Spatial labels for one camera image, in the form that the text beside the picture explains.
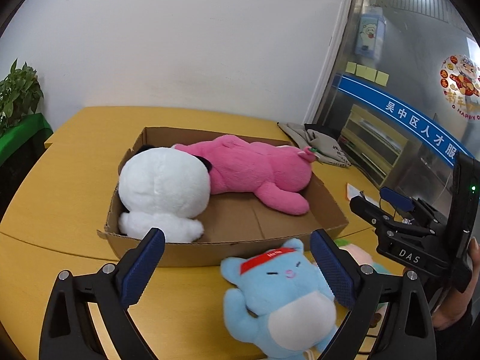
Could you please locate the yellow sticky notes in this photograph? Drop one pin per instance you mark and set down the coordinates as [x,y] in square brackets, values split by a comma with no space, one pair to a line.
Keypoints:
[368,73]

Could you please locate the blue glass banner strip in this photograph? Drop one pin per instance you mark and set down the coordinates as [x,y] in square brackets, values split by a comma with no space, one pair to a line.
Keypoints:
[422,127]

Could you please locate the green-haired peach plush doll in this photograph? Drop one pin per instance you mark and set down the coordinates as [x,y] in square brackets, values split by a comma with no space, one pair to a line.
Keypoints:
[364,258]

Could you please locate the blue plush bear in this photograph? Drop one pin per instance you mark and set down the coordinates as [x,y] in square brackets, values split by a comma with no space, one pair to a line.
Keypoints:
[280,302]

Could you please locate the white plush toy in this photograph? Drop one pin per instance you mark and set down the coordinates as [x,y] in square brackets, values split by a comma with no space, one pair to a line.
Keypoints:
[164,188]

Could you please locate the white paper notepad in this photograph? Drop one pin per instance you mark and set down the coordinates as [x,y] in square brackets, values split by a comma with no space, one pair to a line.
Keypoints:
[352,191]

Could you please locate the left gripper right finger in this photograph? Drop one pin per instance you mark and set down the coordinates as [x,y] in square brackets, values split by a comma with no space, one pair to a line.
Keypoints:
[407,329]

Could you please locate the person's right hand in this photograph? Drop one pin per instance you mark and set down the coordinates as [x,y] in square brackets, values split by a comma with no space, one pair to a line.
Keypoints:
[455,304]

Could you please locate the green covered side table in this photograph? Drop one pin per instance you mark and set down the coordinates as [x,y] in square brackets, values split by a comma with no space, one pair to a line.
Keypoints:
[16,136]

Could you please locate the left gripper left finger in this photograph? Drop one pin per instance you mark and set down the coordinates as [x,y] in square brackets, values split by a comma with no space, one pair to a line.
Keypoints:
[68,330]

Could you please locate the cartoon sheep poster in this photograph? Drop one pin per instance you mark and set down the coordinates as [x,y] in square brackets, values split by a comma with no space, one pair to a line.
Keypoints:
[370,36]

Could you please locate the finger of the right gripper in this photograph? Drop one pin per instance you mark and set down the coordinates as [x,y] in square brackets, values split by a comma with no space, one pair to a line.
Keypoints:
[415,211]
[371,213]

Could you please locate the new year window sticker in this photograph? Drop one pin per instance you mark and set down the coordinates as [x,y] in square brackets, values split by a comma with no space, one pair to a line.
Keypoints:
[459,79]

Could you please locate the green potted plant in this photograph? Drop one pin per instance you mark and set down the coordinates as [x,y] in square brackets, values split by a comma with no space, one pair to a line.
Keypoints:
[20,95]

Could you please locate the grey folded cloth bag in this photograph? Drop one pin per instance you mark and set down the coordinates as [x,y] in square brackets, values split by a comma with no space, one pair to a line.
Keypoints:
[326,149]

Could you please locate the pink plush toy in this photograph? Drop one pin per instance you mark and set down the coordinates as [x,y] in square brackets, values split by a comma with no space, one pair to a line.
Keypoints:
[275,174]

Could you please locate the brown cardboard box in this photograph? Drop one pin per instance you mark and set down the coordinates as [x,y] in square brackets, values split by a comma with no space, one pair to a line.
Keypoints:
[235,224]

